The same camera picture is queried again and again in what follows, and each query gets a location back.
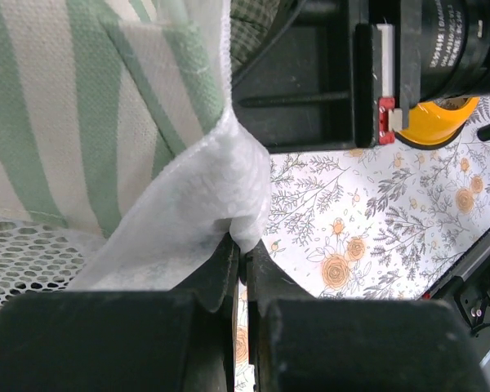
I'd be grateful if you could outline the green checkered pet cushion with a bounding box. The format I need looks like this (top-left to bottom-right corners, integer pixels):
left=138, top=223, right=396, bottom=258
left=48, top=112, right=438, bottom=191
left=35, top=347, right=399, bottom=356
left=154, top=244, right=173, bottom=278
left=230, top=0, right=280, bottom=74

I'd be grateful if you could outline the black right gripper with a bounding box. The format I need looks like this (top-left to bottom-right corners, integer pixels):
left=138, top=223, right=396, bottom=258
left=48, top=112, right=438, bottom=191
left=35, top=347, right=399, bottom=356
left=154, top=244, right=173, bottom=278
left=232, top=1, right=490, bottom=154

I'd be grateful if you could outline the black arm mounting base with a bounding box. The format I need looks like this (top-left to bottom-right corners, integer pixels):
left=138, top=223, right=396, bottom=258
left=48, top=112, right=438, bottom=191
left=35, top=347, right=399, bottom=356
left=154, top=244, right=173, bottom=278
left=422, top=222, right=490, bottom=336

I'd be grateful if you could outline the yellow double pet bowl holder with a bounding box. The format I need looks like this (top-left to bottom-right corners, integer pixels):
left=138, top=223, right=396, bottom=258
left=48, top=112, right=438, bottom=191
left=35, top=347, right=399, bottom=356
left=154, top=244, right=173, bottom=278
left=395, top=97, right=479, bottom=150

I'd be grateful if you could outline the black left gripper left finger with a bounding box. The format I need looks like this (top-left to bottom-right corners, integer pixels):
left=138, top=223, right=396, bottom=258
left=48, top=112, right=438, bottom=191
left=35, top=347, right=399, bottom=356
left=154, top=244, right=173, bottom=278
left=0, top=237, right=239, bottom=391

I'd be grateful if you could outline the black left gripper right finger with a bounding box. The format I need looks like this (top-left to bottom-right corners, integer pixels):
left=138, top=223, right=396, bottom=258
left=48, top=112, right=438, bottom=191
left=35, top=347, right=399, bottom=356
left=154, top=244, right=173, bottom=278
left=247, top=244, right=489, bottom=391

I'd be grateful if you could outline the floral table mat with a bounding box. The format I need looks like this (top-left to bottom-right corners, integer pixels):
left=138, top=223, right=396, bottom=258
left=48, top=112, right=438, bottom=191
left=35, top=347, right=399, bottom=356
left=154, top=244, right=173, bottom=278
left=263, top=97, right=490, bottom=299

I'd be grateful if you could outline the green striped pet tent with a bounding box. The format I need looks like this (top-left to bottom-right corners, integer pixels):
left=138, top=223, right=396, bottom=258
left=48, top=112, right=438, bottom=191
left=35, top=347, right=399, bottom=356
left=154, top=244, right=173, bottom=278
left=0, top=1, right=270, bottom=309

